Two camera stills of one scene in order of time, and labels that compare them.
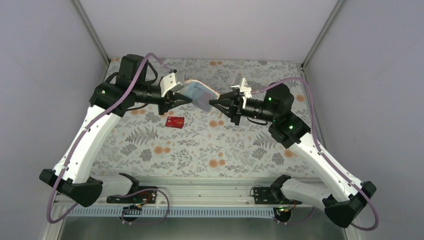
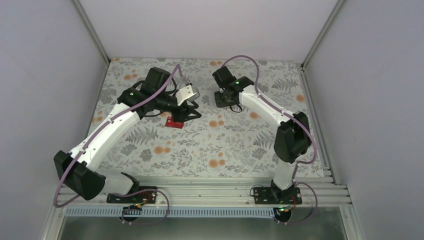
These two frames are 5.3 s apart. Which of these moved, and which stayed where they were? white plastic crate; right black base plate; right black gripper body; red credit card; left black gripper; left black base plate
Moved: right black gripper body; left black gripper
Stayed: right black base plate; left black base plate; red credit card; white plastic crate
